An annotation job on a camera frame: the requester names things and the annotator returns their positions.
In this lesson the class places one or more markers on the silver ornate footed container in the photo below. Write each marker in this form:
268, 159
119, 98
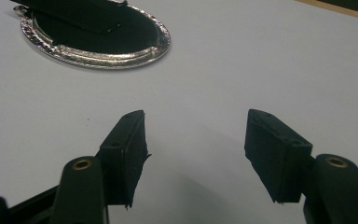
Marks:
105, 57

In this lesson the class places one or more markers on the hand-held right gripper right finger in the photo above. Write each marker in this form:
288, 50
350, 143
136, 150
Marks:
273, 155

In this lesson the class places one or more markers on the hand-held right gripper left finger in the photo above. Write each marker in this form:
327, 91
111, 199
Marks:
122, 161

